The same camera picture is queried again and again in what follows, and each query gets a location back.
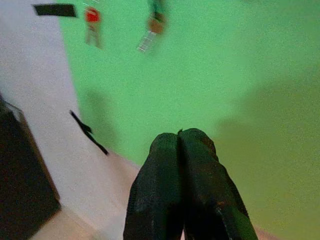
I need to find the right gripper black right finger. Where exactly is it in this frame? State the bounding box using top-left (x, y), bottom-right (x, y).
top-left (177, 127), bottom-right (259, 240)

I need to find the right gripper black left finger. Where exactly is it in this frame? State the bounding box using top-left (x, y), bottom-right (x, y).
top-left (123, 132), bottom-right (185, 240)

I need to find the black tape strip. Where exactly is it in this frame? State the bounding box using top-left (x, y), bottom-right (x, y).
top-left (69, 109), bottom-right (110, 156)
top-left (32, 3), bottom-right (79, 19)

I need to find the green backdrop sheet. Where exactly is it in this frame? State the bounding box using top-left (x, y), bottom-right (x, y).
top-left (58, 0), bottom-right (320, 240)

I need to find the black cabinet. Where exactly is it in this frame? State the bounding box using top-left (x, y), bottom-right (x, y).
top-left (0, 91), bottom-right (62, 240)

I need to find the brass key with black cap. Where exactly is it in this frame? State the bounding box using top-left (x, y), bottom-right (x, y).
top-left (136, 0), bottom-right (168, 54)

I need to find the key with red cap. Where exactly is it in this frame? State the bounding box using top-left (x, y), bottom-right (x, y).
top-left (83, 6), bottom-right (105, 50)

